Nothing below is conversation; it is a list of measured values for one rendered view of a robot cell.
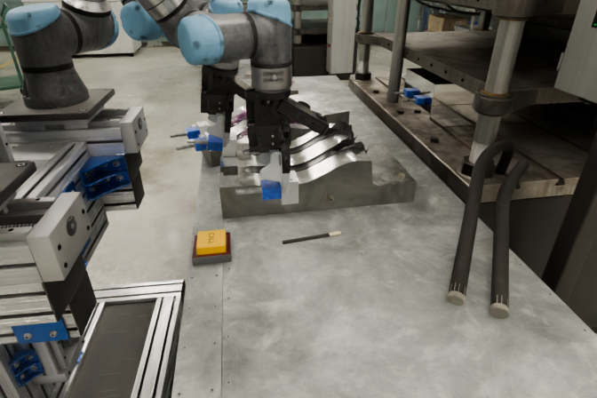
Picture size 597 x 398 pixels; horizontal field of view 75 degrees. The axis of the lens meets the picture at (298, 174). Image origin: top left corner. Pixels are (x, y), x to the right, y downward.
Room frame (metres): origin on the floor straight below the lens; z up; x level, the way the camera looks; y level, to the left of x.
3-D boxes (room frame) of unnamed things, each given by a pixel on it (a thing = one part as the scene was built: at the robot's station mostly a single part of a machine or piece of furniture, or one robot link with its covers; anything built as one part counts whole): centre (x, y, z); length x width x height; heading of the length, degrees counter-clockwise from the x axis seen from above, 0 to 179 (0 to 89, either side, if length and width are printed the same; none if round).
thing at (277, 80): (0.73, 0.05, 1.17); 0.08 x 0.08 x 0.05
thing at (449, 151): (1.70, -0.81, 0.76); 1.30 x 0.84 x 0.07; 9
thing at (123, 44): (7.07, 3.58, 0.47); 1.52 x 0.77 x 0.94; 100
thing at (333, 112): (1.32, 0.10, 0.86); 0.50 x 0.26 x 0.11; 116
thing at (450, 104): (1.64, -0.74, 0.87); 0.50 x 0.27 x 0.17; 99
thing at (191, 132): (1.24, 0.37, 0.86); 0.13 x 0.05 x 0.05; 116
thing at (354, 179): (0.98, -0.04, 0.87); 0.50 x 0.26 x 0.14; 99
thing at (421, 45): (1.69, -0.82, 0.96); 1.29 x 0.83 x 0.18; 9
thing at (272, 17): (0.73, 0.05, 1.25); 0.09 x 0.08 x 0.11; 125
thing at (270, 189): (0.72, 0.07, 0.93); 0.13 x 0.05 x 0.05; 99
